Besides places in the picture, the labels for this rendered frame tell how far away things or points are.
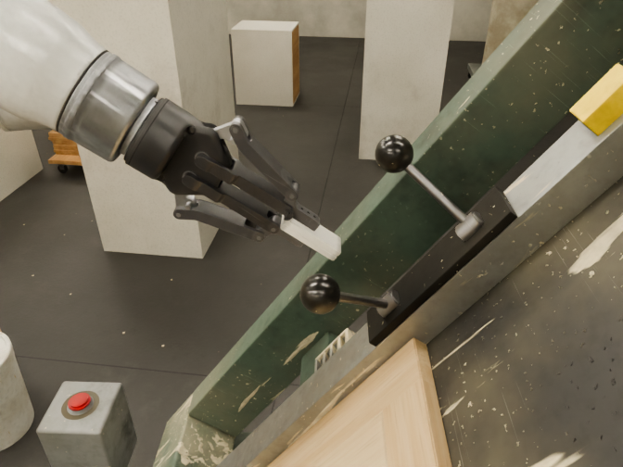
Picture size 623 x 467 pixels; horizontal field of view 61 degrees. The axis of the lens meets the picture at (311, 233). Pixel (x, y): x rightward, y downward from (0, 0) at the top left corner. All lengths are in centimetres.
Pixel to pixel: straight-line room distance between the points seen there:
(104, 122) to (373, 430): 39
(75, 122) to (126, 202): 254
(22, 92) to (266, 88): 492
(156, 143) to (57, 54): 11
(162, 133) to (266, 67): 484
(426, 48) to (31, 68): 359
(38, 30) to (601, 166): 48
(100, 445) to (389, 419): 68
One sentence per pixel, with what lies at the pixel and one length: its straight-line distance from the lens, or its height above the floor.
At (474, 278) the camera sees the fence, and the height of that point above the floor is 143.
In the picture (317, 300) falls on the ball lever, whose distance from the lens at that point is 47.
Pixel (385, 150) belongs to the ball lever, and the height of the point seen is 153.
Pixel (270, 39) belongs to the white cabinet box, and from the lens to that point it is 526.
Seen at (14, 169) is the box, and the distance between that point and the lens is 428.
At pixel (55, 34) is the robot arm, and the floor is 164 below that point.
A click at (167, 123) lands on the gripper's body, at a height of 156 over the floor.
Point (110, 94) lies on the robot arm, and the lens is 50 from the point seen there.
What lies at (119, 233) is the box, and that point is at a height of 13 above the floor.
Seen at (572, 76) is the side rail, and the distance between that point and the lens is 73.
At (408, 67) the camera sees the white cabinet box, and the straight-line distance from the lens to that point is 399.
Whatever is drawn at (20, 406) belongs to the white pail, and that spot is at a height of 13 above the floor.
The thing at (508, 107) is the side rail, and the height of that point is 152.
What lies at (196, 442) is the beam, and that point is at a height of 89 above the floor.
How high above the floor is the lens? 174
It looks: 32 degrees down
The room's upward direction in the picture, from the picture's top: straight up
